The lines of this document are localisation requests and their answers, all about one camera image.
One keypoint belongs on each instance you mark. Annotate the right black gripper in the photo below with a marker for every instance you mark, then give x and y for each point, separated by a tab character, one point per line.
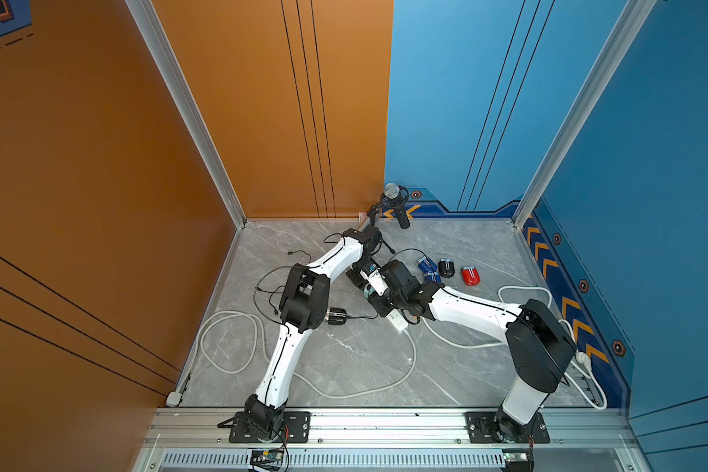
375	297

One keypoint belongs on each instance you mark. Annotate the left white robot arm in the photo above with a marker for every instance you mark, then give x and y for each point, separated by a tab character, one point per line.
303	307

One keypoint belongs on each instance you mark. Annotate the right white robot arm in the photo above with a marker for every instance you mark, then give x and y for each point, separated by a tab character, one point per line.
540	347

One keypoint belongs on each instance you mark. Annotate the white power strip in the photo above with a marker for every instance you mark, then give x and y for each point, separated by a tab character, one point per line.
398	322

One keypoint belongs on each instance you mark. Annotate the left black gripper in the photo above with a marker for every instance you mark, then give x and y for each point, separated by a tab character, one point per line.
357	280

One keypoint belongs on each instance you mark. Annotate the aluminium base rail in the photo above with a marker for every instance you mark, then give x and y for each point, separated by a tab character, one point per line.
383	439

